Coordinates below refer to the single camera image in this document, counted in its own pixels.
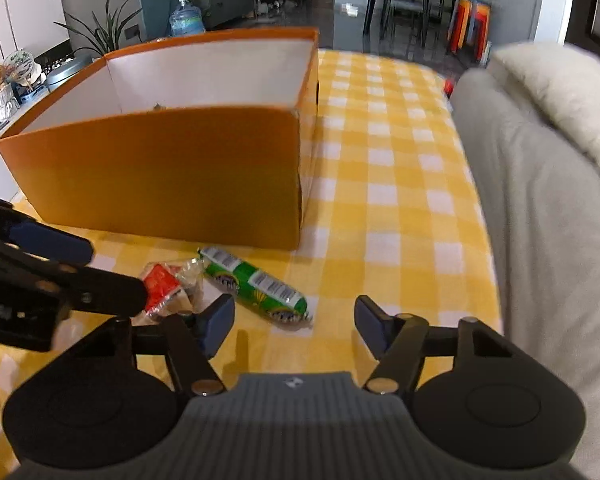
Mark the grey pillow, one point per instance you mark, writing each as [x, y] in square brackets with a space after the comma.
[570, 100]

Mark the yellow checked tablecloth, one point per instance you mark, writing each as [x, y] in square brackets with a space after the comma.
[380, 210]

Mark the blue water jug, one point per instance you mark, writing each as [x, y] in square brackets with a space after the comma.
[185, 20]

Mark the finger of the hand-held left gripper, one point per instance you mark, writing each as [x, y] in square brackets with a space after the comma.
[105, 292]
[55, 242]

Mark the long-leaf potted plant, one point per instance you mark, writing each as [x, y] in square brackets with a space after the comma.
[102, 30]

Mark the beige sofa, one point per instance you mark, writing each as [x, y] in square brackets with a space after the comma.
[540, 260]

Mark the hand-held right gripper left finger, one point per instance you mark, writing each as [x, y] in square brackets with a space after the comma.
[217, 325]

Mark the white round hand fan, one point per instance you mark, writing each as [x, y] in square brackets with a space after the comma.
[19, 64]

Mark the grey round bin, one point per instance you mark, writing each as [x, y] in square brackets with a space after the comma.
[70, 71]

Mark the orange cardboard box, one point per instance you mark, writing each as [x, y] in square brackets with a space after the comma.
[155, 185]

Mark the green sausage packet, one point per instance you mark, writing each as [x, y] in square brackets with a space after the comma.
[255, 285]

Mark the stacked plastic stools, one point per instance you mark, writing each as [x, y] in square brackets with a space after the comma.
[480, 30]
[459, 25]

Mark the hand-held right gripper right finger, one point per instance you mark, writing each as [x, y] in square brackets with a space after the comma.
[372, 325]

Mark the black dining chair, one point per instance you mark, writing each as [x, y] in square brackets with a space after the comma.
[402, 5]

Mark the red clear snack packet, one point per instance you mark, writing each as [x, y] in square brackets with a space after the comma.
[162, 282]

